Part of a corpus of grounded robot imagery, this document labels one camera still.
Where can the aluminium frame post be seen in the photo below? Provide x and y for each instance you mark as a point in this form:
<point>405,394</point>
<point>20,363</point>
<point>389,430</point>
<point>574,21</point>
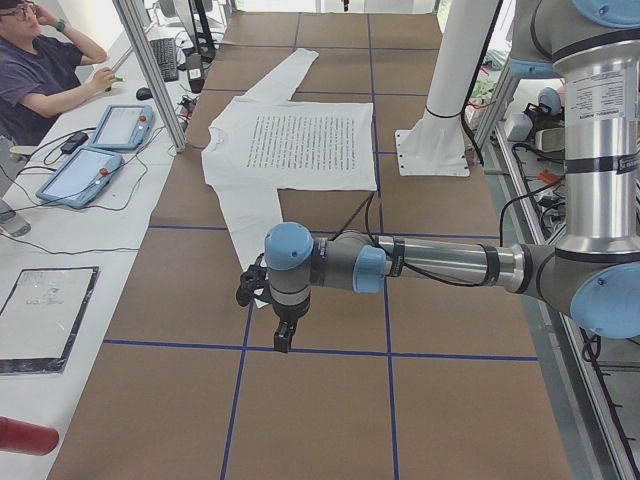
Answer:
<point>131,21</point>

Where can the upper blue teach pendant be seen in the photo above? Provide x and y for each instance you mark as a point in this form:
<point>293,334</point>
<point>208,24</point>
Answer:
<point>123,127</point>

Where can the red cylinder extinguisher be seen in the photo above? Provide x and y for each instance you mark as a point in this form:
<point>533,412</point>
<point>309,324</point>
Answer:
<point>27,438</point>

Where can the foil sheet with black border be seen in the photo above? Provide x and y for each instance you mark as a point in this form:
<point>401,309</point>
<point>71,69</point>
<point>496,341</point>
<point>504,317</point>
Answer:
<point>41,318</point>

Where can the lower blue teach pendant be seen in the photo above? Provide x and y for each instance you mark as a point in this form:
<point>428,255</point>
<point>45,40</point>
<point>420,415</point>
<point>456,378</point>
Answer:
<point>81,178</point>

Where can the green plastic object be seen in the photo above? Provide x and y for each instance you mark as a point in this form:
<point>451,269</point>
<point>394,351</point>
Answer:
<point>117,80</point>

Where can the black computer mouse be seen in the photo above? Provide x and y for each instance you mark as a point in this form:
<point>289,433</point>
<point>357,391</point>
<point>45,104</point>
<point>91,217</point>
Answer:
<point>143,93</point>

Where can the black power adapter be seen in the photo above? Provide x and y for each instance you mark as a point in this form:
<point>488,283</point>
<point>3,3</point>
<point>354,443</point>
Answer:
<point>73,142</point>

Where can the blue teach pendant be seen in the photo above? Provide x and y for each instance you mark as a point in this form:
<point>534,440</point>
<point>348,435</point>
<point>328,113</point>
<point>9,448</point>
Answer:
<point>123,127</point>
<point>81,178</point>

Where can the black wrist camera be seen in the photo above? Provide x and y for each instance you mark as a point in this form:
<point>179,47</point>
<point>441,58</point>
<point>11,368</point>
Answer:
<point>254,284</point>

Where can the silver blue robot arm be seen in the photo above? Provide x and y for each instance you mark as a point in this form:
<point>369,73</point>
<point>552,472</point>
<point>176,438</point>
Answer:
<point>592,273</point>

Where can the person in dark shirt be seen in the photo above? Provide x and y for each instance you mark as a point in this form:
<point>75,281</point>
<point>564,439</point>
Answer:
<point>39,56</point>

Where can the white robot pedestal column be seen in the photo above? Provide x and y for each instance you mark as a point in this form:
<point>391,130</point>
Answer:
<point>435,146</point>

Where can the black keyboard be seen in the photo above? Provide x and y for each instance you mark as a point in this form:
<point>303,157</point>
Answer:
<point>164,51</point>

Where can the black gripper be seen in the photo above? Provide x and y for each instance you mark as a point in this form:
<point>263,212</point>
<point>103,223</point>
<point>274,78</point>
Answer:
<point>288,313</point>

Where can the white long-sleeve printed shirt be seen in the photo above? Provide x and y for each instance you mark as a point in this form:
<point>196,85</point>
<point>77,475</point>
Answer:
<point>263,142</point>

